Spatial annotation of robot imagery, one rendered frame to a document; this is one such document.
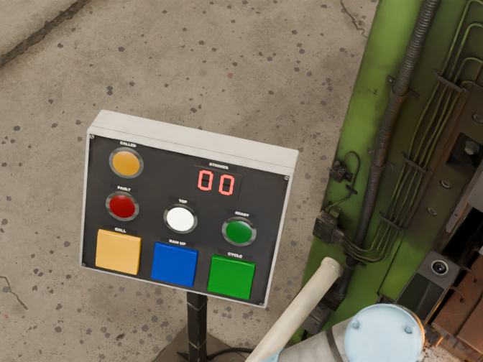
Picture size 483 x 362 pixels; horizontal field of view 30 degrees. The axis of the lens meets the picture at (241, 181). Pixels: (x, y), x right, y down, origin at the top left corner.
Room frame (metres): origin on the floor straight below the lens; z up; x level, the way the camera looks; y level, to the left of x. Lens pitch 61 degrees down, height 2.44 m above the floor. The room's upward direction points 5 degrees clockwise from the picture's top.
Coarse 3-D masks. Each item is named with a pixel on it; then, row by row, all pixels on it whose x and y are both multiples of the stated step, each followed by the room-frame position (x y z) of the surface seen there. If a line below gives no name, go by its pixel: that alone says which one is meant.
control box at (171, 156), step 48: (96, 144) 0.74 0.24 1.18; (144, 144) 0.74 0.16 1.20; (192, 144) 0.75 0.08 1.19; (240, 144) 0.77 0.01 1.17; (96, 192) 0.69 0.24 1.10; (144, 192) 0.69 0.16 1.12; (192, 192) 0.69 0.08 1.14; (240, 192) 0.69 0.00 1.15; (288, 192) 0.69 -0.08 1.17; (96, 240) 0.64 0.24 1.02; (144, 240) 0.64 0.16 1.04; (192, 240) 0.64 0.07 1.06; (192, 288) 0.59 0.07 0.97
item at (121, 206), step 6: (114, 198) 0.68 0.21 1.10; (120, 198) 0.68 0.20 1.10; (126, 198) 0.68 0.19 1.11; (114, 204) 0.68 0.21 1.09; (120, 204) 0.68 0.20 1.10; (126, 204) 0.68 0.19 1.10; (132, 204) 0.68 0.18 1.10; (114, 210) 0.67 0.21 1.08; (120, 210) 0.67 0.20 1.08; (126, 210) 0.67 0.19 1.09; (132, 210) 0.67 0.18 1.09; (120, 216) 0.67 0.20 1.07; (126, 216) 0.67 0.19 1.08
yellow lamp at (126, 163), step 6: (114, 156) 0.73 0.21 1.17; (120, 156) 0.72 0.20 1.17; (126, 156) 0.72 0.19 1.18; (132, 156) 0.72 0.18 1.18; (114, 162) 0.72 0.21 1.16; (120, 162) 0.72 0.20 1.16; (126, 162) 0.72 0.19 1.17; (132, 162) 0.72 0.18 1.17; (138, 162) 0.72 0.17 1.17; (120, 168) 0.71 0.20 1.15; (126, 168) 0.71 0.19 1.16; (132, 168) 0.71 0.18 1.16; (138, 168) 0.71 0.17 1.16; (126, 174) 0.71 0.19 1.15; (132, 174) 0.71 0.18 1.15
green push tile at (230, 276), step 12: (216, 264) 0.61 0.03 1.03; (228, 264) 0.61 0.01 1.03; (240, 264) 0.61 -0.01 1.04; (252, 264) 0.61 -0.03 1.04; (216, 276) 0.60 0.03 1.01; (228, 276) 0.60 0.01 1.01; (240, 276) 0.60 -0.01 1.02; (252, 276) 0.60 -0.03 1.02; (216, 288) 0.59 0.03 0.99; (228, 288) 0.59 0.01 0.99; (240, 288) 0.59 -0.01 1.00
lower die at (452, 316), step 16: (480, 256) 0.69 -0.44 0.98; (480, 272) 0.66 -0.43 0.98; (464, 288) 0.63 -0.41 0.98; (480, 288) 0.63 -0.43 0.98; (448, 304) 0.60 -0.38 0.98; (464, 304) 0.60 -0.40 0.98; (480, 304) 0.60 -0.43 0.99; (448, 320) 0.57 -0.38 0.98; (464, 320) 0.57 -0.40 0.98; (480, 320) 0.57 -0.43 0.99; (448, 336) 0.54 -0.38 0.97; (464, 336) 0.54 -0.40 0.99; (480, 336) 0.54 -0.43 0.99; (464, 352) 0.52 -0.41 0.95; (480, 352) 0.51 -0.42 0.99
